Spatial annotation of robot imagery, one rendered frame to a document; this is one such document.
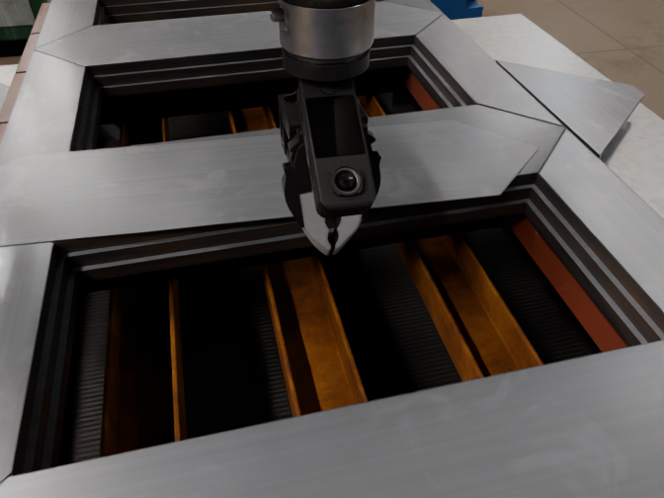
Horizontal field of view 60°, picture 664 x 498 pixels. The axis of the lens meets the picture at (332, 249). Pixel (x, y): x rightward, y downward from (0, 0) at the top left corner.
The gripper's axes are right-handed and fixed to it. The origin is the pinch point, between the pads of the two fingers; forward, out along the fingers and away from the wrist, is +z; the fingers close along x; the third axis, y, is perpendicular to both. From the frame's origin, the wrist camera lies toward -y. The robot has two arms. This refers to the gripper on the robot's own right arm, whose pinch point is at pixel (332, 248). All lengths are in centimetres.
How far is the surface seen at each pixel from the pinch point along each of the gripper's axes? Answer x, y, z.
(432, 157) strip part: -16.7, 15.1, 1.0
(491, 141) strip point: -25.6, 16.9, 1.0
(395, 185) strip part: -10.3, 10.5, 1.0
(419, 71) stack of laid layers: -27, 46, 5
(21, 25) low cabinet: 93, 277, 70
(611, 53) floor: -203, 213, 87
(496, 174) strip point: -22.9, 9.8, 1.0
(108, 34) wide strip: 25, 67, 1
